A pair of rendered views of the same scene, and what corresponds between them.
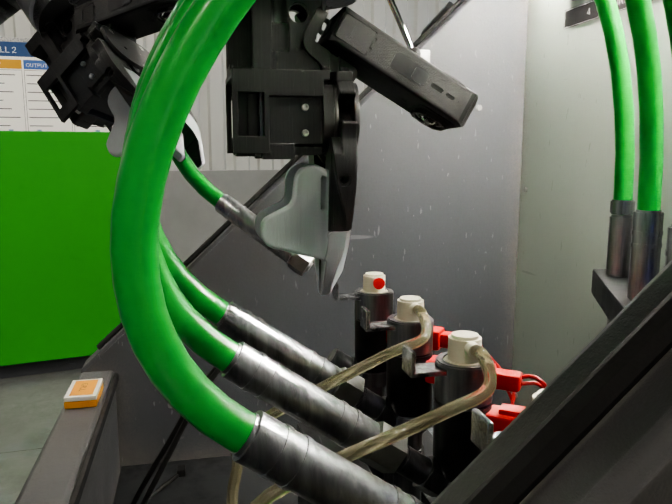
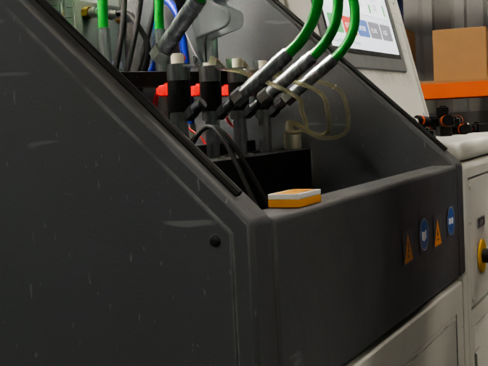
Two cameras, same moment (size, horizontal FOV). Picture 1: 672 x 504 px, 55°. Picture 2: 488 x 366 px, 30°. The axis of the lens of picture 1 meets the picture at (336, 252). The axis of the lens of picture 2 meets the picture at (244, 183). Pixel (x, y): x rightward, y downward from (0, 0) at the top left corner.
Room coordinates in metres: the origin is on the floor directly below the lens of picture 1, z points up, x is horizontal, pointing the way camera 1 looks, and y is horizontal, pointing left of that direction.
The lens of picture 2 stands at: (1.27, 0.72, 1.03)
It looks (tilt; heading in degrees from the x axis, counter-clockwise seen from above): 4 degrees down; 219
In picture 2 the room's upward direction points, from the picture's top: 3 degrees counter-clockwise
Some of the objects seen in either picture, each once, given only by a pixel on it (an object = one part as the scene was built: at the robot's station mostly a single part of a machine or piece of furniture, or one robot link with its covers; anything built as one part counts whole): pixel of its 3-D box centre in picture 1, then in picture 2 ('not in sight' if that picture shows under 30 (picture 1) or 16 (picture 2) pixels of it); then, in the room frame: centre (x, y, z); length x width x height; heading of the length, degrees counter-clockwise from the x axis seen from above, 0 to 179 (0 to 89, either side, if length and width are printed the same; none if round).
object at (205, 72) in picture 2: (390, 481); (221, 147); (0.38, -0.03, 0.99); 0.05 x 0.03 x 0.21; 102
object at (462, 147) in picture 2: not in sight; (444, 143); (-0.26, -0.03, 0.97); 0.70 x 0.22 x 0.03; 12
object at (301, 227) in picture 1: (303, 232); (221, 22); (0.43, 0.02, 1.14); 0.06 x 0.03 x 0.09; 103
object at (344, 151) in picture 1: (335, 164); not in sight; (0.43, 0.00, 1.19); 0.05 x 0.02 x 0.09; 13
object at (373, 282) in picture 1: (374, 292); (178, 64); (0.45, -0.03, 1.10); 0.02 x 0.02 x 0.03
